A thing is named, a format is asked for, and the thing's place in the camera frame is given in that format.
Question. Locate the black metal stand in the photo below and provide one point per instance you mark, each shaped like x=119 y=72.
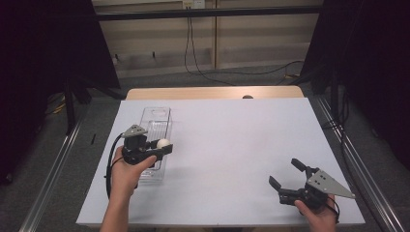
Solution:
x=70 y=109

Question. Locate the black horizontal bar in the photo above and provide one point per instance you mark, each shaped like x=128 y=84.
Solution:
x=209 y=13

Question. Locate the dark round table grommet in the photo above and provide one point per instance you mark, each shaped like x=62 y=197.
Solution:
x=247 y=96

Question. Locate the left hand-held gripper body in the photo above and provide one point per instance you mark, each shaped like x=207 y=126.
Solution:
x=137 y=151

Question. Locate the person's right hand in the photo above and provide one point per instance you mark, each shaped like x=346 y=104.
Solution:
x=317 y=220

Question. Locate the white egg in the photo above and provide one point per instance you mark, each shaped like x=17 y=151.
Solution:
x=163 y=143

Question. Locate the white table cover sheet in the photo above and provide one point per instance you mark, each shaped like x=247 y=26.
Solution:
x=238 y=138

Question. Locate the clear plastic storage container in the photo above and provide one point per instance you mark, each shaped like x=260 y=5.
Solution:
x=158 y=122

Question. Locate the light wooden table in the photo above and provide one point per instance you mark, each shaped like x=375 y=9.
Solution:
x=193 y=92

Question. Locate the metal floor rail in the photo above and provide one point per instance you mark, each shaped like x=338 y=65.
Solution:
x=48 y=183
x=364 y=174

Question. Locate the person's left hand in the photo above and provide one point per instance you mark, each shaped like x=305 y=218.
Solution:
x=124 y=179

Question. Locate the black curtain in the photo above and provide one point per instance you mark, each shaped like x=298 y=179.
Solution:
x=370 y=58
x=48 y=58

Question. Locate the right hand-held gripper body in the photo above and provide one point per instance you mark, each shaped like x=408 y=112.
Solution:
x=316 y=190

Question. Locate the white wall outlet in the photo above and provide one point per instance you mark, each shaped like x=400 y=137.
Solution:
x=193 y=4

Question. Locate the small black floor object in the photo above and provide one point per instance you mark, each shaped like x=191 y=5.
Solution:
x=93 y=139

